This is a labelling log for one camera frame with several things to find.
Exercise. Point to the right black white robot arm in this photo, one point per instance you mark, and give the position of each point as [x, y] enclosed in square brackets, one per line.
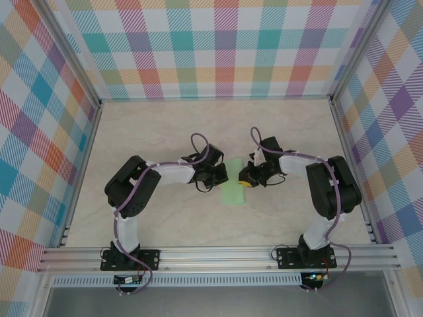
[333, 191]

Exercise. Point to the green paper sheet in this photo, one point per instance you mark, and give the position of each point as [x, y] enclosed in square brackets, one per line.
[233, 195]

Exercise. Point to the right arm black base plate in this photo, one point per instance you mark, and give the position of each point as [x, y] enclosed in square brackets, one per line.
[284, 259]

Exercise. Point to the wide aluminium mounting rail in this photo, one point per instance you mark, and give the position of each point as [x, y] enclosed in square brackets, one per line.
[215, 259]

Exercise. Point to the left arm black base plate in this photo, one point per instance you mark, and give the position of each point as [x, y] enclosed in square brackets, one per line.
[150, 257]

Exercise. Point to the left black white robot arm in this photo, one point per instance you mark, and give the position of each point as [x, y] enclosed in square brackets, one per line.
[132, 185]

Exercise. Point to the thin aluminium table edge strip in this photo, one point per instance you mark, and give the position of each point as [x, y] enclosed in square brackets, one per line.
[215, 98]

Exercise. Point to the grey metal panel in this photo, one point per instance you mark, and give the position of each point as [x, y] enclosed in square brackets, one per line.
[215, 302]

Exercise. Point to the aluminium frame post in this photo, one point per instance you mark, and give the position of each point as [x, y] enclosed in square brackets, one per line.
[360, 49]
[66, 49]

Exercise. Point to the aluminium table edge rail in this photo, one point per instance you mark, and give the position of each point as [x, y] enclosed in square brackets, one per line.
[350, 158]
[87, 155]

